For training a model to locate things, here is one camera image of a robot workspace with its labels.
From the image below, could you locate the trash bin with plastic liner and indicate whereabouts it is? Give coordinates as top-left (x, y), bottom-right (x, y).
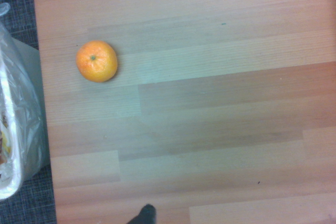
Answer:
top-left (0, 2), bottom-right (51, 201)

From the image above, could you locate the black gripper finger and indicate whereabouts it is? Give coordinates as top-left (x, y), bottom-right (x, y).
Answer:
top-left (125, 204), bottom-right (158, 224)

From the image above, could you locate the orange tangerine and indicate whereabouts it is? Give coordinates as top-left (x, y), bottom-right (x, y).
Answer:
top-left (75, 40), bottom-right (118, 83)

